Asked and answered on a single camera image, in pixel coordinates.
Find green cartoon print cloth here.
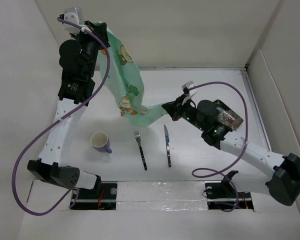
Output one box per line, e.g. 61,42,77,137
104,28,168,127

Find dark floral rectangular plate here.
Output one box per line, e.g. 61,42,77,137
213,99,244,131

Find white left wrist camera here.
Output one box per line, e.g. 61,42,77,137
57,6,85,35

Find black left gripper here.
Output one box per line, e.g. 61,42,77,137
70,21,110,79

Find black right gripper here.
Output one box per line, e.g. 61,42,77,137
162,93,206,132

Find purple ceramic mug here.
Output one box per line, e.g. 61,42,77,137
90,131,113,154

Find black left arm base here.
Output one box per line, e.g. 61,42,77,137
69,176,118,211

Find steel fork patterned handle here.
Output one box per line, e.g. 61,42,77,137
134,130,148,171

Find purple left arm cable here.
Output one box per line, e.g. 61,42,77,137
11,17,113,216

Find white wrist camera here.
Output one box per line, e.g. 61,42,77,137
181,81,196,106
57,6,85,35

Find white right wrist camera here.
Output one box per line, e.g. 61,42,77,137
181,81,196,106

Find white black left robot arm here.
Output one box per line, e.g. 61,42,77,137
27,21,109,199

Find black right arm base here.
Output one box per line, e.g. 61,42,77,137
202,178,254,212

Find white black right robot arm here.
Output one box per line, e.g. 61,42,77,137
162,96,300,206

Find steel knife patterned handle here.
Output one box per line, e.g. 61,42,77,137
164,125,172,168

